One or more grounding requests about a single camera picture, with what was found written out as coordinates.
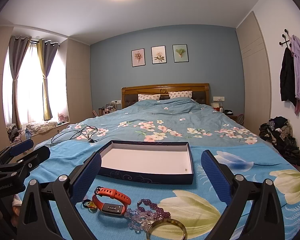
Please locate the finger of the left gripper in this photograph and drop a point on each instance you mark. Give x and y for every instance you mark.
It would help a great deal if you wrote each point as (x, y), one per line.
(7, 154)
(36, 157)

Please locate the amber tortoise bangle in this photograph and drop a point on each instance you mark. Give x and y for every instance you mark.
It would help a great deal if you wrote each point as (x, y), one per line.
(167, 228)

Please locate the green leaf framed picture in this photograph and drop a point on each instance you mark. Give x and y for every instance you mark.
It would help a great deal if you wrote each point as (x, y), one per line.
(180, 53)

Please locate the right grey yellow curtain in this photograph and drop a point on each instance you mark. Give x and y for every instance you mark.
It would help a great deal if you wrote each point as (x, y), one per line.
(46, 51)

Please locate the black wall coat hook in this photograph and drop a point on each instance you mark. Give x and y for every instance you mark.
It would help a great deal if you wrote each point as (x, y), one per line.
(286, 38)

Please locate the right patterned pillow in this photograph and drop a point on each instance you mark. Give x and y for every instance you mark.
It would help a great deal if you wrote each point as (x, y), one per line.
(180, 94)

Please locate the orange smart watch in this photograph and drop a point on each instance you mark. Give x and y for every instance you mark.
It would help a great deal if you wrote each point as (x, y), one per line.
(110, 201)

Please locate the left patterned pillow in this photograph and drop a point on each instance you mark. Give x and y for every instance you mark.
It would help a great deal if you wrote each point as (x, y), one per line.
(142, 97)

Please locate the patterned pillow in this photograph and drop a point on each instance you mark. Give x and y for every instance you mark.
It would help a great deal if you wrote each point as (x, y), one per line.
(180, 94)
(142, 97)

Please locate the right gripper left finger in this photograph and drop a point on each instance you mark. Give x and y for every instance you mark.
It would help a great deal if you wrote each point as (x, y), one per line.
(37, 220)

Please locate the pink flower framed picture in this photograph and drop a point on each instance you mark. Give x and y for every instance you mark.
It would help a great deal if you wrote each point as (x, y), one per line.
(138, 57)

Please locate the pile of dark clothes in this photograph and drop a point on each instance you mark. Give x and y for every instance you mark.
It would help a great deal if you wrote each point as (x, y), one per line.
(278, 132)

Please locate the small pink fan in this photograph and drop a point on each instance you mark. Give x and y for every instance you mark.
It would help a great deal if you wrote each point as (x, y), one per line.
(61, 118)

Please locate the beige wardrobe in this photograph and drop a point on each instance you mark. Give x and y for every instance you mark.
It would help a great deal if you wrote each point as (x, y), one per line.
(256, 70)

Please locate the white flower framed picture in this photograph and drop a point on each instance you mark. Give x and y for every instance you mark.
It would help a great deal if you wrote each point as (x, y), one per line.
(158, 54)

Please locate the navy box lid tray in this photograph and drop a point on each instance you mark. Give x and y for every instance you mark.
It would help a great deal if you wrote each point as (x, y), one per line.
(168, 163)

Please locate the clothes on window bench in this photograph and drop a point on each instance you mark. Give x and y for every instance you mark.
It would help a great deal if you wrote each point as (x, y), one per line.
(40, 127)

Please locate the wall power socket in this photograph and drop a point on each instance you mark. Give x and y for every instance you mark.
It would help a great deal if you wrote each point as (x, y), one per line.
(218, 98)

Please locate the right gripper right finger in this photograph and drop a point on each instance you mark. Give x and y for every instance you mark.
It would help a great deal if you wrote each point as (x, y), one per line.
(265, 218)

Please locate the teal floral duvet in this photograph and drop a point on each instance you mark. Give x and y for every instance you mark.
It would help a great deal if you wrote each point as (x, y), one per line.
(172, 120)

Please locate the black hanging jacket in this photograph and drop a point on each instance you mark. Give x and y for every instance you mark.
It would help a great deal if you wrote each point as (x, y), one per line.
(287, 78)

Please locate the blue floral towel blanket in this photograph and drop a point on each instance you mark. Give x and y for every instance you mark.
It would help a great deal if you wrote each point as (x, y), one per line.
(197, 205)

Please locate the grey yellow curtain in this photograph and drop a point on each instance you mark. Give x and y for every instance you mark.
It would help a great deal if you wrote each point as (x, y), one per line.
(46, 51)
(17, 49)

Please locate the wooden headboard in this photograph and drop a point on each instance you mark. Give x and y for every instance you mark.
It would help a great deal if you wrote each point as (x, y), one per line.
(200, 92)

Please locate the left grey yellow curtain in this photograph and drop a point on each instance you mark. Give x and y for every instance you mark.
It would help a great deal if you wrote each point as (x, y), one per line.
(17, 49)

